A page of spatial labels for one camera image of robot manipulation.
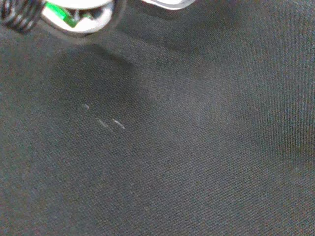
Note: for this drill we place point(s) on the black bench cloth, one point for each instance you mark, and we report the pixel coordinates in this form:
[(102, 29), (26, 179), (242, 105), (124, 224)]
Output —
[(172, 147)]

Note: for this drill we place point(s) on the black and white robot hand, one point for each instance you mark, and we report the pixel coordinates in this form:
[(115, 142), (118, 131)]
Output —
[(81, 23)]

